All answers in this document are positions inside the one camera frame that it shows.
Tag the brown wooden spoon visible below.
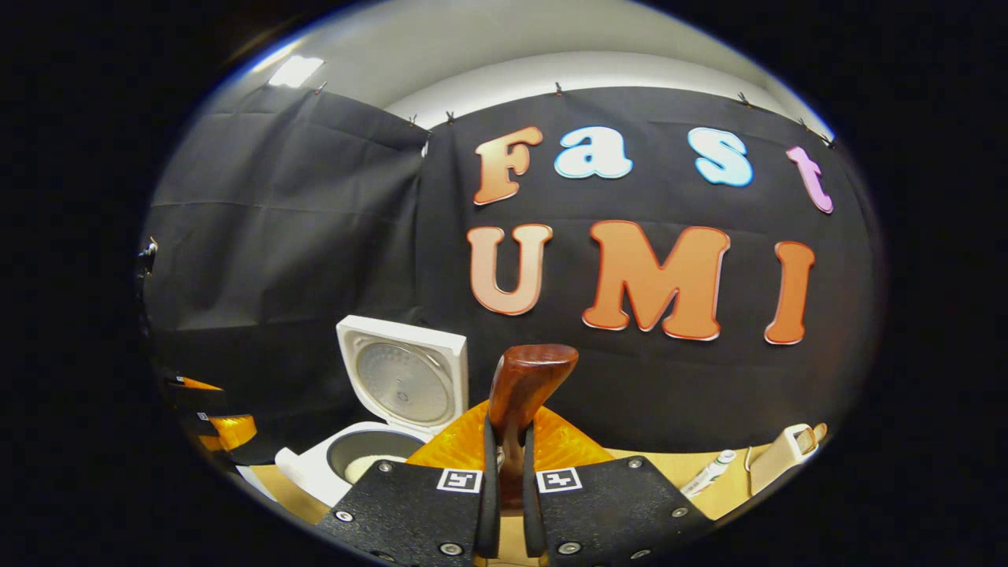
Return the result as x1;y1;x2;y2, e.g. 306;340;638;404
488;343;580;509

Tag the angled ceiling light strip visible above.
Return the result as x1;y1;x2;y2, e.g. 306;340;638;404
268;55;325;89

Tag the small white rice heap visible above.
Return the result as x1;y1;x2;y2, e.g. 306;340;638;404
344;453;410;484

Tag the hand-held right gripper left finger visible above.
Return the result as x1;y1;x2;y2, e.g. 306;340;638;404
315;400;501;567

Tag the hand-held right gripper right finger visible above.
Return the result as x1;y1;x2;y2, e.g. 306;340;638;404
522;406;713;566

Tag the white drink bottle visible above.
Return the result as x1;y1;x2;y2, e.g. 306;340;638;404
680;449;737;498

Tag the white rice cooker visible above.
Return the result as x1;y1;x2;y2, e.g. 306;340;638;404
274;315;469;509

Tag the white toaster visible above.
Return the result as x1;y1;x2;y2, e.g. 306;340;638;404
744;423;829;497

